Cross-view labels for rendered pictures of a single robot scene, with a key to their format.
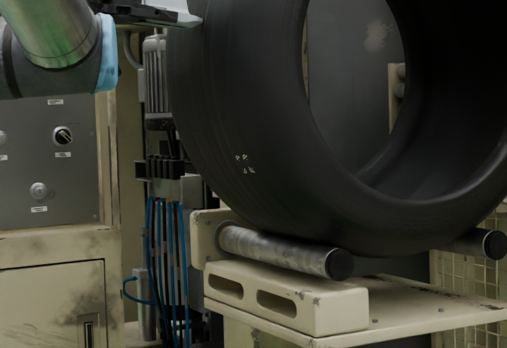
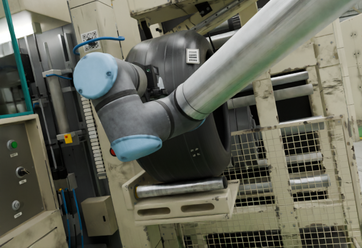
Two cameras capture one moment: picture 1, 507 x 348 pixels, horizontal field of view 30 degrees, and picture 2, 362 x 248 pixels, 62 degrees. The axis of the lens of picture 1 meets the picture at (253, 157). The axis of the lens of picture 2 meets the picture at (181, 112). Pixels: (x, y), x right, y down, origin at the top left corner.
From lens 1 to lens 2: 0.94 m
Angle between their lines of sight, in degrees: 46
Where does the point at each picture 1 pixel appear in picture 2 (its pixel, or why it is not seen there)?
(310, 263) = (213, 185)
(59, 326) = not seen: outside the picture
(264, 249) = (176, 188)
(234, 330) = (129, 232)
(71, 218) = (33, 213)
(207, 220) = (131, 186)
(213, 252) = (134, 200)
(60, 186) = (25, 198)
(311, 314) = (225, 204)
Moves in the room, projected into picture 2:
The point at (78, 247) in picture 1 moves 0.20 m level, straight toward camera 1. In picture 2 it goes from (46, 226) to (82, 231)
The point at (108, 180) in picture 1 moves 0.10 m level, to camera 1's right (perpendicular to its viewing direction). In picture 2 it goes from (48, 187) to (73, 178)
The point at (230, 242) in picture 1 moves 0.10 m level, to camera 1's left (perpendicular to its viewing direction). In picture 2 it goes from (147, 192) to (125, 203)
